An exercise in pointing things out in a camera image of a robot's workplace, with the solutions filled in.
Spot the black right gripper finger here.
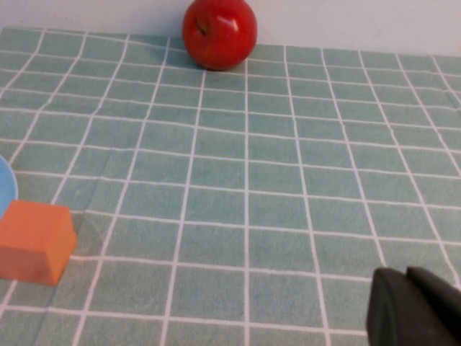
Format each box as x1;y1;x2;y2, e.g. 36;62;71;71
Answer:
366;266;461;346

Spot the light blue plate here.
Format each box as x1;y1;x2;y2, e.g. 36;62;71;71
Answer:
0;154;19;219

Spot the green white-grid tablecloth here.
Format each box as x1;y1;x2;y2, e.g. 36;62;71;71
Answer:
0;27;461;346

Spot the red apple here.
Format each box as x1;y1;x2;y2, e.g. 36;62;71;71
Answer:
182;0;259;71

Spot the orange cube block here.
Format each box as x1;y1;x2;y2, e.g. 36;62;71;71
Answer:
0;200;78;287

